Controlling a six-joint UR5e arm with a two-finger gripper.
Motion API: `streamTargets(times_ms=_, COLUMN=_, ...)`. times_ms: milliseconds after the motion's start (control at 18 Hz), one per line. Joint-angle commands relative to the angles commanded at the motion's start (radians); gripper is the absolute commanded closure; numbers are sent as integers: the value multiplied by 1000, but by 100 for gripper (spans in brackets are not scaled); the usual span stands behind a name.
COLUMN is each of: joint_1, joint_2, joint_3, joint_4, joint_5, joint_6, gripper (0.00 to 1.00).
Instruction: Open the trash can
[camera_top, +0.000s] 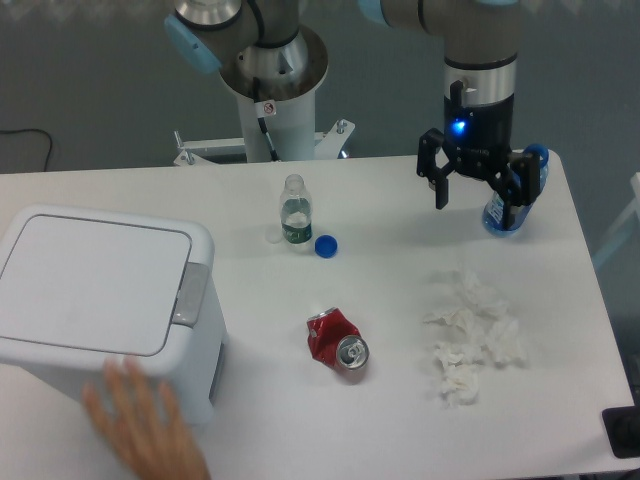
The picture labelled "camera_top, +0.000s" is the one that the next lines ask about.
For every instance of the white lidded trash can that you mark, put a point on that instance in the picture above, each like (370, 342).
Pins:
(81, 285)

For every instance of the crumpled white tissue pile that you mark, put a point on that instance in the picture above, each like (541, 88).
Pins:
(477, 330)

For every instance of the crushed red soda can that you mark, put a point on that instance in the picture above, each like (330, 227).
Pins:
(336, 342)

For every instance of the white furniture frame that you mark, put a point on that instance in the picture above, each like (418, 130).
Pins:
(621, 230)

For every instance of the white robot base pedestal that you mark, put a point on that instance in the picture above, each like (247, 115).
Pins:
(275, 90)

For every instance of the blue bottle cap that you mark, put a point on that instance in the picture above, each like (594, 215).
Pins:
(326, 246)

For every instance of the clear plastic bottle green label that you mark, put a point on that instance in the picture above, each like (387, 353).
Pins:
(296, 210)

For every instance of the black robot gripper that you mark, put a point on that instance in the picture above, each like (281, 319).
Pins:
(476, 143)

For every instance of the white bottle cap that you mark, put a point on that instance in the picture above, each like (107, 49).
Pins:
(273, 237)

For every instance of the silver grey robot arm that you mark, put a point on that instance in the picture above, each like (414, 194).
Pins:
(480, 41)

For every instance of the bare human hand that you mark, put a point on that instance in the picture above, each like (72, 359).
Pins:
(146, 429)

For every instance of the blue plastic water bottle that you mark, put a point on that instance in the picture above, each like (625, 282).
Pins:
(502, 223)

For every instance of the black device at table edge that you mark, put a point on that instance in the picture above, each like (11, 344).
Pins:
(622, 428)

